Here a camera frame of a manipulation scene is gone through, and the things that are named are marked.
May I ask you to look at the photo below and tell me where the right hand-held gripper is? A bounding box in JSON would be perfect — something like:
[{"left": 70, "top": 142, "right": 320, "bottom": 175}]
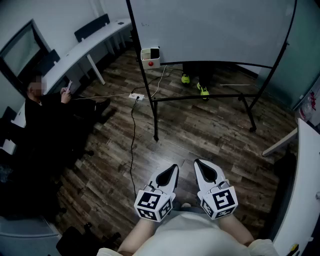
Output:
[{"left": 193, "top": 159, "right": 239, "bottom": 221}]

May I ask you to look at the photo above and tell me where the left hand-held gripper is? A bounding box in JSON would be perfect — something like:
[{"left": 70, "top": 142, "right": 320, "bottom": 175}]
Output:
[{"left": 134, "top": 164, "right": 180, "bottom": 222}]

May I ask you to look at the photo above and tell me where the white plastic box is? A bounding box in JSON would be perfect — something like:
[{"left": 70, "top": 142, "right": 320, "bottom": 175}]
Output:
[{"left": 140, "top": 46, "right": 161, "bottom": 70}]

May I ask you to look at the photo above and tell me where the person's left forearm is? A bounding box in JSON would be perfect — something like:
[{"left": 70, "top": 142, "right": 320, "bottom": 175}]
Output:
[{"left": 117, "top": 216, "right": 161, "bottom": 254}]

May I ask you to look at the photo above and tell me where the person's right forearm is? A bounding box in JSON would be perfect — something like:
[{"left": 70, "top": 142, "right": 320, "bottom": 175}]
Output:
[{"left": 219, "top": 213, "right": 255, "bottom": 247}]

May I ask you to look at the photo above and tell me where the large whiteboard on stand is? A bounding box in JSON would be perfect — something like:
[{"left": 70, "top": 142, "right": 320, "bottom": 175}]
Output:
[{"left": 125, "top": 0, "right": 299, "bottom": 143}]

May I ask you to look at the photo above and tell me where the person's white shirt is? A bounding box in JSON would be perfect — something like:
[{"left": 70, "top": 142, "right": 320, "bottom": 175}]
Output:
[{"left": 97, "top": 211, "right": 281, "bottom": 256}]

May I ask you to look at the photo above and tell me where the white power strip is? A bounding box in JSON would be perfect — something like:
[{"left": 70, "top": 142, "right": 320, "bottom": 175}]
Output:
[{"left": 128, "top": 92, "right": 146, "bottom": 102}]

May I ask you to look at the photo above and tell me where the white side desk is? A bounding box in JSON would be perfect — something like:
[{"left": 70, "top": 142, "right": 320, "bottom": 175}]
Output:
[{"left": 261, "top": 117, "right": 320, "bottom": 256}]

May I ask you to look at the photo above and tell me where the black office chair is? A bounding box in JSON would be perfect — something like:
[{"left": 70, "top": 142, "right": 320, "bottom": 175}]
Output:
[{"left": 56, "top": 222, "right": 122, "bottom": 256}]

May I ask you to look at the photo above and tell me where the clear plastic bag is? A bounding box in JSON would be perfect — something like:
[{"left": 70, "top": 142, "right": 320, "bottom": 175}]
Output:
[{"left": 297, "top": 88, "right": 320, "bottom": 127}]

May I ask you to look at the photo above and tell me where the grey cabinet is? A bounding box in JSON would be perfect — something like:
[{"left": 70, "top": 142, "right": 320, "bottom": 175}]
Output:
[{"left": 0, "top": 216, "right": 62, "bottom": 256}]

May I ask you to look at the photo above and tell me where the long white desk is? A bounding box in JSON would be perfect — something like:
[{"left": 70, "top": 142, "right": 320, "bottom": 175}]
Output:
[{"left": 9, "top": 17, "right": 133, "bottom": 127}]

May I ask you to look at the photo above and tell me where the dark framed window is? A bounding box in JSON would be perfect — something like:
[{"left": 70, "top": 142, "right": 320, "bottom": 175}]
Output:
[{"left": 0, "top": 19, "right": 52, "bottom": 91}]

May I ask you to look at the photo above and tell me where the black power cable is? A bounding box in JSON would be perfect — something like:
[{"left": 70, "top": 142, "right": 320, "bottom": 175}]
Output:
[
  {"left": 130, "top": 97, "right": 140, "bottom": 200},
  {"left": 130, "top": 68, "right": 185, "bottom": 94}
]

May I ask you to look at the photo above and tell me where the thick white cable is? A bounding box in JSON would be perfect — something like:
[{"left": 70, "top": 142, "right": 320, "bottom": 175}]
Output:
[{"left": 143, "top": 64, "right": 168, "bottom": 100}]

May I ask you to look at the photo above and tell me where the thin white charging cable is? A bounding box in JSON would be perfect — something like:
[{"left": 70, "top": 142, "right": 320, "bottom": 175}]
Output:
[{"left": 71, "top": 92, "right": 131, "bottom": 101}]

